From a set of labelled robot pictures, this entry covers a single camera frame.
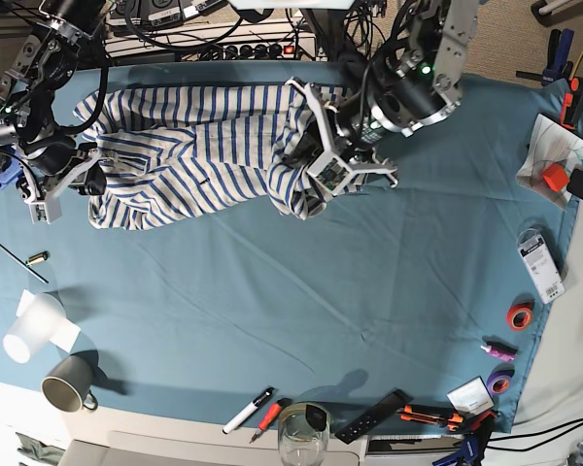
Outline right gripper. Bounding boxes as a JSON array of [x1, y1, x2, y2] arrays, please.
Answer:
[[17, 145, 107, 224]]

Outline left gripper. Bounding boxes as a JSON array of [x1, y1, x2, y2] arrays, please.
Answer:
[[286, 78, 398, 196]]

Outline blue white striped T-shirt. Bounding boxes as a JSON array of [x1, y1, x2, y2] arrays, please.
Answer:
[[84, 84, 333, 230]]

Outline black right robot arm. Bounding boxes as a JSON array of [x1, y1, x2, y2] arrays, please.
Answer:
[[0, 1, 114, 223]]

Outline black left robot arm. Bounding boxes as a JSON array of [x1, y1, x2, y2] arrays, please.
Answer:
[[283, 0, 479, 195]]

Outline small battery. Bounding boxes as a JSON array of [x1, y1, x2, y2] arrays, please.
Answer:
[[25, 251, 50, 267]]

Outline metal hex key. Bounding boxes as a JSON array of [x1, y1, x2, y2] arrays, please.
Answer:
[[0, 229, 50, 283]]

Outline white power strip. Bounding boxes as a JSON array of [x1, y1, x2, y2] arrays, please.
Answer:
[[105, 19, 326, 61]]

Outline teal table cloth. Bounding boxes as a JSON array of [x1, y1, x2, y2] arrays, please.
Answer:
[[0, 76, 577, 431]]

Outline white plastic cup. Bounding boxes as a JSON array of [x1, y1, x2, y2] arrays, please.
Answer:
[[3, 289, 66, 364]]

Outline crumpled printed paper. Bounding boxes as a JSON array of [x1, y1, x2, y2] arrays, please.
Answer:
[[516, 114, 583, 211]]

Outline red cube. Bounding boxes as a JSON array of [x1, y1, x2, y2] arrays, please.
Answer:
[[542, 163, 569, 192]]

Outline grey ceramic mug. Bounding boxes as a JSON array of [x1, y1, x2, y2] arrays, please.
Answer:
[[41, 355, 98, 414]]

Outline white labelled package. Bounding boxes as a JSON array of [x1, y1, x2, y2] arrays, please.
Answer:
[[517, 228, 566, 305]]

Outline blue spring clamp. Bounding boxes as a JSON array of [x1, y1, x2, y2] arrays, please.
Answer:
[[515, 28, 574, 86]]

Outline orange tape roll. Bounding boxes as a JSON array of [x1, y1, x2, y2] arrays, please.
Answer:
[[506, 301, 534, 332]]

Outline black square box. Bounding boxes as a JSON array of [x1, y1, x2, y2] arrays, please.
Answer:
[[566, 168, 583, 201]]

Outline orange black clamp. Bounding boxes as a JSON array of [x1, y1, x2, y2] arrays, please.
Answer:
[[560, 77, 583, 130]]

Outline black remote control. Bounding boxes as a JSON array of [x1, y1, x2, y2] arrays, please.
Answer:
[[334, 389, 413, 445]]

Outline purple glue bottle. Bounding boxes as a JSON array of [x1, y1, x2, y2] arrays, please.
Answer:
[[480, 342, 517, 363]]

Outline white marker pen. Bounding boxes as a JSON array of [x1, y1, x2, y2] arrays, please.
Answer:
[[223, 386, 275, 435]]

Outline purple tape roll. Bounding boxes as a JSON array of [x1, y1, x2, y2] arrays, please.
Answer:
[[486, 369, 513, 396]]

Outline white small box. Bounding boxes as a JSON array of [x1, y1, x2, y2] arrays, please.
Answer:
[[447, 377, 494, 416]]

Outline clear wine glass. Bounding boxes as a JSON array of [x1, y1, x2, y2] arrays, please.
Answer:
[[278, 402, 330, 466]]

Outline orange utility knife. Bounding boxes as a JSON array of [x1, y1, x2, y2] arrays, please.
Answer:
[[396, 405, 463, 432]]

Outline grey green cloth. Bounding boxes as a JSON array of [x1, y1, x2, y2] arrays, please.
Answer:
[[16, 432, 65, 466]]

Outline blue black clamp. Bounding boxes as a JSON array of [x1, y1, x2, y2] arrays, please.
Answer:
[[432, 410, 497, 466]]

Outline red handled screwdriver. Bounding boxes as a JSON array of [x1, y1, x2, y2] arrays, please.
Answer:
[[250, 398, 292, 444]]

